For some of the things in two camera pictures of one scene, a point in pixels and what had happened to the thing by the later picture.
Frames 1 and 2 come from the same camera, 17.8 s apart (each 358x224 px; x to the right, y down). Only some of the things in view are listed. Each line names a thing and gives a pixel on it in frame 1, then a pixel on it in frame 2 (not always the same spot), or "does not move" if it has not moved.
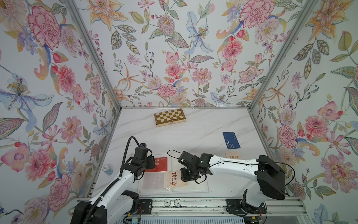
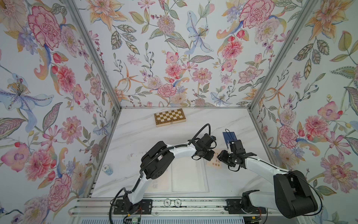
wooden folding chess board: [169, 117] does not move
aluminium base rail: [214, 207] does not move
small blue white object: [108, 171] does not move
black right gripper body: [189, 175] → [232, 157]
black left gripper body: [149, 163] → [204, 150]
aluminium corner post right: [302, 16] does not move
